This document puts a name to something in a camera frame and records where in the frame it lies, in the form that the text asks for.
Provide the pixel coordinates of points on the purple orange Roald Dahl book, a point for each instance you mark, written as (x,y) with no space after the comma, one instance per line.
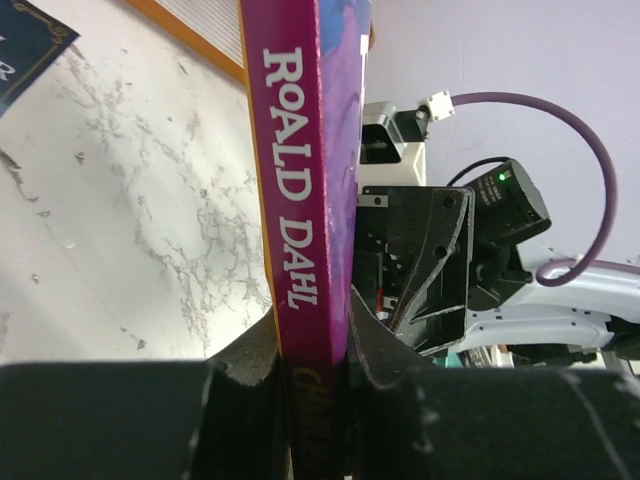
(303,64)

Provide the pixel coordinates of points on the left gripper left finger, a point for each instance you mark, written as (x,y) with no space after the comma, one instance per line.
(220,418)

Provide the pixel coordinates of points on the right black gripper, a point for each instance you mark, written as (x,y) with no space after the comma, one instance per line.
(412,254)

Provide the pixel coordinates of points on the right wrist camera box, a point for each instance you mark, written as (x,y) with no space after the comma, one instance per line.
(393,151)

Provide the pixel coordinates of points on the dark blue Nineteen Eighty-Four book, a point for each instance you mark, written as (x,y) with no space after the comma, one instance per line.
(31,40)

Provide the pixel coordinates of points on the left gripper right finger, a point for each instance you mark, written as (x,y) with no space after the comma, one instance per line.
(415,420)

